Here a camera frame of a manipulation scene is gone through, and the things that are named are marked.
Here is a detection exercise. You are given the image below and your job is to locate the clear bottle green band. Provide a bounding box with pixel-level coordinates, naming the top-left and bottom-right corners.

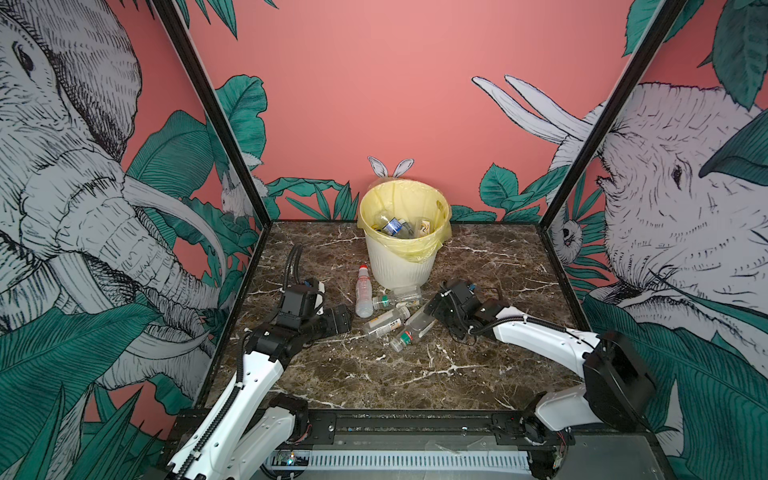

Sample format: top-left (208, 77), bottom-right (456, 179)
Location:
top-left (372, 285), bottom-right (423, 310)

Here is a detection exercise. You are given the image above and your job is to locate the white opaque bottle red cap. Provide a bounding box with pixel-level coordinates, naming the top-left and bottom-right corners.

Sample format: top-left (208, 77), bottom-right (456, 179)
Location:
top-left (355, 265), bottom-right (374, 319)

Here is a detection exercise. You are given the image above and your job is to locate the black frame post right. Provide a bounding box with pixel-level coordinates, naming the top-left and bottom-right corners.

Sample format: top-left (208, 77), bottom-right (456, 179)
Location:
top-left (538, 0), bottom-right (688, 230)

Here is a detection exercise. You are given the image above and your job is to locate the yellow plastic bin liner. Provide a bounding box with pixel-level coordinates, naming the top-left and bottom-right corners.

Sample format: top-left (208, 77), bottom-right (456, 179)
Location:
top-left (357, 179), bottom-right (452, 262)

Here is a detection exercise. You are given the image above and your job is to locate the black front rail base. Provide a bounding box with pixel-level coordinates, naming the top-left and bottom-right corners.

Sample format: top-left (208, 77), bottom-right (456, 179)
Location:
top-left (173, 409), bottom-right (577, 480)

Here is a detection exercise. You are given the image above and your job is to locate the white ribbed cable duct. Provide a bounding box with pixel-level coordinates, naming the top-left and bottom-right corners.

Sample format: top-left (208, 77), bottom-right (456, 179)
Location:
top-left (264, 450), bottom-right (531, 474)

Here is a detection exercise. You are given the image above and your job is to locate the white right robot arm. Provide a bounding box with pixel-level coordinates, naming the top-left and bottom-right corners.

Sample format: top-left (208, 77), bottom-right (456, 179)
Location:
top-left (426, 293), bottom-right (656, 437)

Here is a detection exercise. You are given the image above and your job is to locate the small clear bottle blue cap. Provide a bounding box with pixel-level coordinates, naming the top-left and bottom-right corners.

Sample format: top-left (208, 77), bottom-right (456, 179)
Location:
top-left (375, 216), bottom-right (415, 239)

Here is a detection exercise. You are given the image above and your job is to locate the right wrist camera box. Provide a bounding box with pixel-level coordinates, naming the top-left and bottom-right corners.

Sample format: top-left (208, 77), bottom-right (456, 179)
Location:
top-left (441, 279), bottom-right (481, 316)

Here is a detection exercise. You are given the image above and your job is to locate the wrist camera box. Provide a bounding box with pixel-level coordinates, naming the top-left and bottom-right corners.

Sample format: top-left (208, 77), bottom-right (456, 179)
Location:
top-left (276, 278), bottom-right (325, 330)
top-left (441, 279), bottom-right (481, 316)

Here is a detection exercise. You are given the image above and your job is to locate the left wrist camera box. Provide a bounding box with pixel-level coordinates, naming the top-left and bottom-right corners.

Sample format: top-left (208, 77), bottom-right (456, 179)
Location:
top-left (276, 278), bottom-right (325, 330)

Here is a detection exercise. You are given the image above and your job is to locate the clear bottle sunflower label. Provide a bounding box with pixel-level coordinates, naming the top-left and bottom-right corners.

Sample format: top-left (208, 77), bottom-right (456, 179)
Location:
top-left (389, 304), bottom-right (437, 352)

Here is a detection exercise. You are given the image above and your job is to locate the clear bottle green cap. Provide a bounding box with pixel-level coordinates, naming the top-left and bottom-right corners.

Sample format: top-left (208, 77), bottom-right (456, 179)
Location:
top-left (415, 219), bottom-right (432, 238)

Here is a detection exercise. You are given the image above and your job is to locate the white ribbed trash bin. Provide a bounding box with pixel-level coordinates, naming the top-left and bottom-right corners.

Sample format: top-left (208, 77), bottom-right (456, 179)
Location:
top-left (366, 235), bottom-right (437, 290)

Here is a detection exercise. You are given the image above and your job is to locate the black frame post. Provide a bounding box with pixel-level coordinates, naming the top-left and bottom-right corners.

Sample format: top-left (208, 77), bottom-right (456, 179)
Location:
top-left (149, 0), bottom-right (273, 228)
top-left (538, 0), bottom-right (688, 230)

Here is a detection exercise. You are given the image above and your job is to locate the black frame post left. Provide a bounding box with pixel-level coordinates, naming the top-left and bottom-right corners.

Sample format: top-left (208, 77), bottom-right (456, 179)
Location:
top-left (149, 0), bottom-right (273, 228)

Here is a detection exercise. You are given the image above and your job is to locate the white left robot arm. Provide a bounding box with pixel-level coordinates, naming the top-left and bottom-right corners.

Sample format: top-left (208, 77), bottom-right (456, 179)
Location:
top-left (165, 305), bottom-right (352, 479)

